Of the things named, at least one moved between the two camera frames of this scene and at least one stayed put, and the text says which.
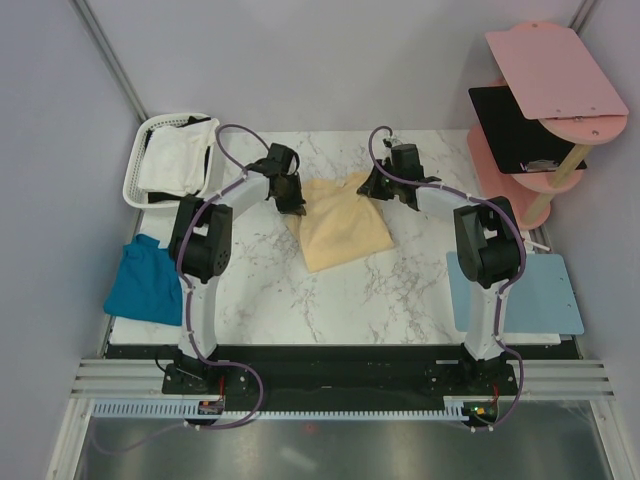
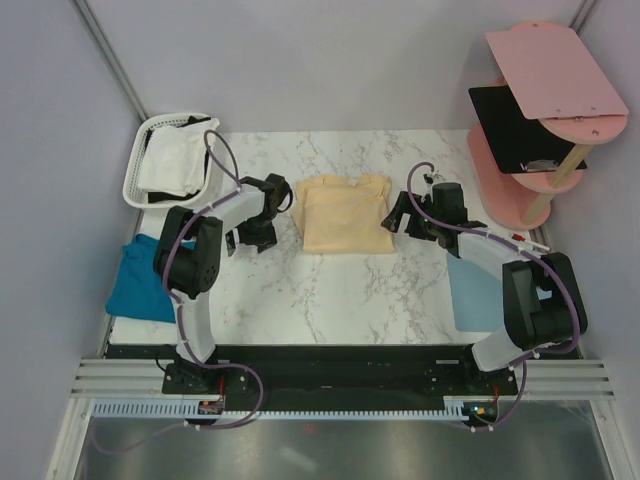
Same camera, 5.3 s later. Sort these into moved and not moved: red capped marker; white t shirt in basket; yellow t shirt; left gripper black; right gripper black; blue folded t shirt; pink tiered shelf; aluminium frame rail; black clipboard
Moved: left gripper black; yellow t shirt; right gripper black
Not moved: red capped marker; pink tiered shelf; white t shirt in basket; blue folded t shirt; aluminium frame rail; black clipboard
